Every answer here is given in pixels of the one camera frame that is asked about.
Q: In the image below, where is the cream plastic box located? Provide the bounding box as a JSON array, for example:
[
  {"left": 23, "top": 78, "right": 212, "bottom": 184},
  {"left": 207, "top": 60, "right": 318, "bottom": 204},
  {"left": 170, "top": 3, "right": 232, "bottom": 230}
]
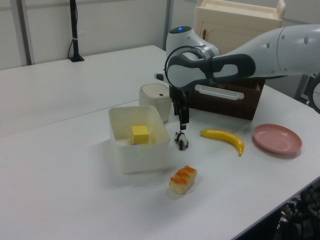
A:
[{"left": 108, "top": 104, "right": 172, "bottom": 175}]

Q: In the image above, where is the pink plate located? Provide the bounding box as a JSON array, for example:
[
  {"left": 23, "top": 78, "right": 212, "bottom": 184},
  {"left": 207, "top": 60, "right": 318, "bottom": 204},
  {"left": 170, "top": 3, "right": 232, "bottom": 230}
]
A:
[{"left": 252, "top": 123, "right": 303, "bottom": 154}]

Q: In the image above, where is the white drawer handle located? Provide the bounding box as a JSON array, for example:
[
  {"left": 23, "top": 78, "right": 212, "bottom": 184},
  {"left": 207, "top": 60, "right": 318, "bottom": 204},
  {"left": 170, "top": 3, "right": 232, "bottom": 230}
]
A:
[{"left": 194, "top": 84, "right": 245, "bottom": 101}]

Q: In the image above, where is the brown wooden drawer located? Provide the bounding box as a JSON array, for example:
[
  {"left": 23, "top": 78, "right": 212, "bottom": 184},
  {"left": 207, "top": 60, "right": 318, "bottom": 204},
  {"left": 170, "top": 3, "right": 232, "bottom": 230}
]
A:
[{"left": 186, "top": 77, "right": 266, "bottom": 122}]

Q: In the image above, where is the white lidded container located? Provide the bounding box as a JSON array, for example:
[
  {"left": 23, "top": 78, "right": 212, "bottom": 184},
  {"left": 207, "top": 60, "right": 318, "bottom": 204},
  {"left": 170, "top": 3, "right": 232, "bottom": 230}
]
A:
[{"left": 138, "top": 83, "right": 172, "bottom": 123}]

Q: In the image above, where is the black pole stand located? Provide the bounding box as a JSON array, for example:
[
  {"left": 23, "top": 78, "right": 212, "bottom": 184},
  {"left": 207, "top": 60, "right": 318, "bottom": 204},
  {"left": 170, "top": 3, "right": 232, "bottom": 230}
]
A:
[{"left": 68, "top": 0, "right": 85, "bottom": 63}]

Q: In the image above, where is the toy panda figure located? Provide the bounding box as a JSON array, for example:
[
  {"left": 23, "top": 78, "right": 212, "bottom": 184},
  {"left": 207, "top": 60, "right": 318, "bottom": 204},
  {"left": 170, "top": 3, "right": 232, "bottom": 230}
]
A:
[{"left": 174, "top": 130, "right": 190, "bottom": 151}]

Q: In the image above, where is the cream toy cabinet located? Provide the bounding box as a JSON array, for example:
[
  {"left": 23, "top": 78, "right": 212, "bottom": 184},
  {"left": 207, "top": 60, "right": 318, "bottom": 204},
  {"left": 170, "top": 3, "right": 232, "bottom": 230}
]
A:
[{"left": 194, "top": 0, "right": 286, "bottom": 55}]

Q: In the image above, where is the yellow toy banana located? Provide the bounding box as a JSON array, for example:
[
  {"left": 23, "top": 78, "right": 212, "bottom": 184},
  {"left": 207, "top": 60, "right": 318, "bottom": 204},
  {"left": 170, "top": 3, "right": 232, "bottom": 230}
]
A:
[{"left": 199, "top": 128, "right": 245, "bottom": 157}]

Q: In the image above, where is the toy bread loaf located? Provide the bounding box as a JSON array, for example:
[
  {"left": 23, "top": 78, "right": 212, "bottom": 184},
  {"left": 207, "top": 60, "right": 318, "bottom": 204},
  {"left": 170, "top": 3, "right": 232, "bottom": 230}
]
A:
[{"left": 169, "top": 165, "right": 198, "bottom": 195}]

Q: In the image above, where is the yellow cube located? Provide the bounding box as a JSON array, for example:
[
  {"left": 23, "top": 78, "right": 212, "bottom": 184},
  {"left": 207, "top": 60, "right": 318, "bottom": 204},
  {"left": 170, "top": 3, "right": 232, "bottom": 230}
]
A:
[{"left": 131, "top": 124, "right": 150, "bottom": 145}]

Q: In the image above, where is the black chair with cables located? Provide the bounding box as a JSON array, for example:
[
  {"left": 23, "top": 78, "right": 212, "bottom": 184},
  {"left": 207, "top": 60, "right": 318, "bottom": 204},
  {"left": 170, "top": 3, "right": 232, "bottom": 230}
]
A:
[{"left": 273, "top": 174, "right": 320, "bottom": 240}]

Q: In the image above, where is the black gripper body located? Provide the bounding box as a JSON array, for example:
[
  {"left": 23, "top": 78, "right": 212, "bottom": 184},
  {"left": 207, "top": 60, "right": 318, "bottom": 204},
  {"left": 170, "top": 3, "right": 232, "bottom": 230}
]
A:
[{"left": 168, "top": 84, "right": 191, "bottom": 109}]

